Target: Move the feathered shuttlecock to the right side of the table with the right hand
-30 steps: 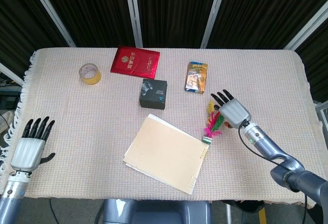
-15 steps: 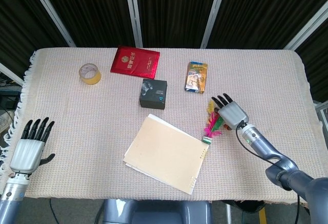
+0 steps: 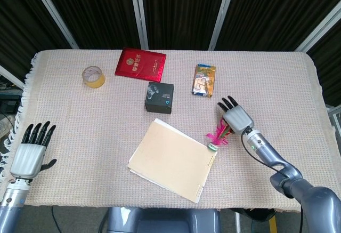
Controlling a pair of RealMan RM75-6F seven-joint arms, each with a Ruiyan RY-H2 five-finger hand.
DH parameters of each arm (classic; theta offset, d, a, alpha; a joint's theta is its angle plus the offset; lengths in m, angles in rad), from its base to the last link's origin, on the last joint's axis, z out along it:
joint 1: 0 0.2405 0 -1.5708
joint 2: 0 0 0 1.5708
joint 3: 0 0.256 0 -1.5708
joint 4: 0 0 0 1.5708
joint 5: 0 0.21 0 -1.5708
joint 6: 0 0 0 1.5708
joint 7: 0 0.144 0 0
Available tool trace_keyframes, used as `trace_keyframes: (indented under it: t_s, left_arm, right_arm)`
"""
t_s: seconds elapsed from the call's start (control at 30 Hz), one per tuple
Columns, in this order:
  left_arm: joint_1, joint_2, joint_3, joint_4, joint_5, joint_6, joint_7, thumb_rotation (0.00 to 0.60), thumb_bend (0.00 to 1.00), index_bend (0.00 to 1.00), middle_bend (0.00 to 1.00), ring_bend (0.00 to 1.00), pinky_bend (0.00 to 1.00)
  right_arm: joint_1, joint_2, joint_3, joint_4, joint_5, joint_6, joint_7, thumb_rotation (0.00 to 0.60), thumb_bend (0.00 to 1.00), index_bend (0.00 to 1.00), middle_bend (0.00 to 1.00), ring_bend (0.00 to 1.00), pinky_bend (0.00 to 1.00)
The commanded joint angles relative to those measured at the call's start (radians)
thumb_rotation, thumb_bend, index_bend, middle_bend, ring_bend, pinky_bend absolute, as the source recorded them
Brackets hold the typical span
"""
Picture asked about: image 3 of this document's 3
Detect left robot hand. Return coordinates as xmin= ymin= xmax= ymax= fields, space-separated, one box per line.
xmin=10 ymin=121 xmax=58 ymax=180

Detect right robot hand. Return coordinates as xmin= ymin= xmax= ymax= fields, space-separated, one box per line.
xmin=217 ymin=95 xmax=255 ymax=134

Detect colourful feather shuttlecock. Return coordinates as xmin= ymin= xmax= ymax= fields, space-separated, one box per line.
xmin=205 ymin=113 xmax=231 ymax=150

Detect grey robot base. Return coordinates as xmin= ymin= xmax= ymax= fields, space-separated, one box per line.
xmin=99 ymin=206 xmax=222 ymax=233

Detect cream paper folder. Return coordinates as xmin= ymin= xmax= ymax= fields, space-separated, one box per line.
xmin=127 ymin=118 xmax=218 ymax=204

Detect orange blue packet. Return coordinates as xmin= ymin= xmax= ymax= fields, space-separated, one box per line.
xmin=191 ymin=63 xmax=217 ymax=98

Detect black cardboard box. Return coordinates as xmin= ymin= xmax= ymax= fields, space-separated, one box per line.
xmin=144 ymin=82 xmax=175 ymax=115

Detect beige woven tablecloth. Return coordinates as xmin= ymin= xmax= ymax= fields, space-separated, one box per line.
xmin=0 ymin=49 xmax=335 ymax=214

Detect yellow tape roll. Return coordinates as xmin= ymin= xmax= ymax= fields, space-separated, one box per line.
xmin=82 ymin=66 xmax=106 ymax=89

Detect red certificate booklet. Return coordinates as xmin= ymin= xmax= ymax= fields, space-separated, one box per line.
xmin=115 ymin=47 xmax=167 ymax=83

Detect black folding screen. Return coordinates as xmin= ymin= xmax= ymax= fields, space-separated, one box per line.
xmin=0 ymin=0 xmax=341 ymax=108

